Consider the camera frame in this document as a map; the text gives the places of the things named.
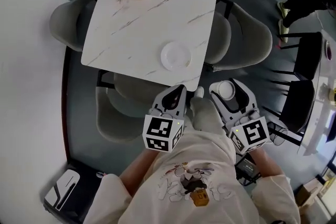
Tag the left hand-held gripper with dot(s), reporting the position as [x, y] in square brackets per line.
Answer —
[158, 127]

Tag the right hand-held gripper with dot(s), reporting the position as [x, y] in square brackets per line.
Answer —
[253, 131]

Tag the white cup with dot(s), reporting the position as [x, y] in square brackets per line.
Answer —
[226, 89]

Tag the white saucer plate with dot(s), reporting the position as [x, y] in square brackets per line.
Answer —
[176, 56]

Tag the person's right forearm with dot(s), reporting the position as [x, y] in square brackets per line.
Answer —
[265, 165]

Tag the person's left forearm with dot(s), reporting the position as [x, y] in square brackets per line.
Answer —
[136, 173]

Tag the person's white shoe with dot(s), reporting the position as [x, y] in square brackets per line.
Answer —
[199, 91]

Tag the person's cream trouser leg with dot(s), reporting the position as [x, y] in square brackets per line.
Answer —
[207, 118]

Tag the grey upholstered armchair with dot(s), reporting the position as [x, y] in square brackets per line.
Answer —
[249, 39]
[118, 112]
[65, 21]

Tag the dark dining chair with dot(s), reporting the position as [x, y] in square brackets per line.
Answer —
[299, 105]
[309, 57]

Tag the black waist battery pack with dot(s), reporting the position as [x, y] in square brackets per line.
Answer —
[246, 168]

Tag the person's cream printed shirt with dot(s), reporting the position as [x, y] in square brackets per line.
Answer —
[199, 178]

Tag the white marble square table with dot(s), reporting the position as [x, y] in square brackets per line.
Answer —
[157, 21]

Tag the long grey stone table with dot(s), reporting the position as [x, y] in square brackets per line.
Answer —
[323, 112]

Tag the purple round dish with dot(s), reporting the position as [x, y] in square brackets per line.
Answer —
[329, 49]

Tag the cardboard box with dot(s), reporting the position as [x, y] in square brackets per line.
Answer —
[311, 194]

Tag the black equipment case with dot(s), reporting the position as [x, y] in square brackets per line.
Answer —
[86, 191]

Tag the white and black device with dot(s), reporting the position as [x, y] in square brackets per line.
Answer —
[61, 189]

